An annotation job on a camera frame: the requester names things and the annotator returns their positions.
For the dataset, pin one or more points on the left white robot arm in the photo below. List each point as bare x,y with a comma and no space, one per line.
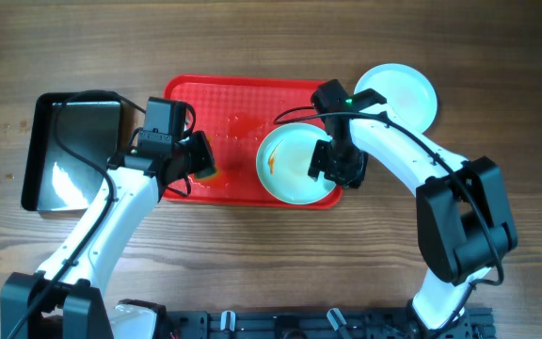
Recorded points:
64,298

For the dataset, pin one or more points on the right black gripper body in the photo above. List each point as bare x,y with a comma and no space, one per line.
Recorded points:
340,161

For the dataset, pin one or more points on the black metal tray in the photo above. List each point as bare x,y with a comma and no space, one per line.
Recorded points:
54,180

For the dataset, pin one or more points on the red plastic tray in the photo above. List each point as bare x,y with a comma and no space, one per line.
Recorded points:
236,114

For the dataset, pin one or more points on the green orange sponge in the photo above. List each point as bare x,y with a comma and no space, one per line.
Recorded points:
207,166

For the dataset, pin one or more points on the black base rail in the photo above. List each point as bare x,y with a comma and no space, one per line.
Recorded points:
375,323

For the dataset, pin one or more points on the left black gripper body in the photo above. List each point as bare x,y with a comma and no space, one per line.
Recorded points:
194,153

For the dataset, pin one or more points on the white plate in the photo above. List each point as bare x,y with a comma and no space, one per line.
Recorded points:
283,161
408,92

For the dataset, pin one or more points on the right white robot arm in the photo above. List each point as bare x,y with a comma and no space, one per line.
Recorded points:
464,222

